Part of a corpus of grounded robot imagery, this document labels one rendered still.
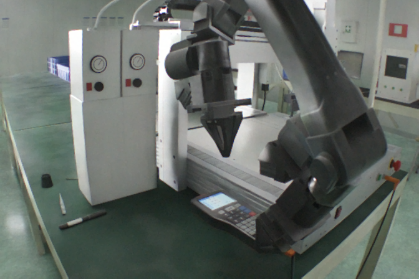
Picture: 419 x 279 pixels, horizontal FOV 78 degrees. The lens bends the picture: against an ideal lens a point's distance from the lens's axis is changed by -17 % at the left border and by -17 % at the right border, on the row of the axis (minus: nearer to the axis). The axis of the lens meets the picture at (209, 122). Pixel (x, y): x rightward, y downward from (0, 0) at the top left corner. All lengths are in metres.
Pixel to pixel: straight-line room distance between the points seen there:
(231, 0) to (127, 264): 0.56
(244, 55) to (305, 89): 0.67
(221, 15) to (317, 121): 0.29
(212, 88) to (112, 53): 0.35
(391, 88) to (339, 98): 3.03
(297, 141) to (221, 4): 0.27
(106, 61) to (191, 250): 0.50
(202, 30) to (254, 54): 0.51
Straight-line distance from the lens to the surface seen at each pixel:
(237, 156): 0.94
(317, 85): 0.32
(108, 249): 0.72
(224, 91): 0.52
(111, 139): 0.83
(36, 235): 1.86
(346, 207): 0.86
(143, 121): 0.86
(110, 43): 0.79
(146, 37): 0.83
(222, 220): 0.55
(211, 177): 0.85
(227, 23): 0.56
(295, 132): 0.41
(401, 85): 3.34
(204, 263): 0.68
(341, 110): 0.32
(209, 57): 0.52
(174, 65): 0.57
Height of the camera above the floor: 1.20
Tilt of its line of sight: 16 degrees down
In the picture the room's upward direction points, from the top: 2 degrees clockwise
